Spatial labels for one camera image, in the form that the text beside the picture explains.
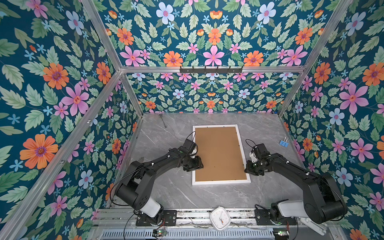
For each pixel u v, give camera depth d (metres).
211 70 0.93
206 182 0.84
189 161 0.75
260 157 0.69
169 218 0.74
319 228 0.70
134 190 0.44
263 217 0.74
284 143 1.01
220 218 0.71
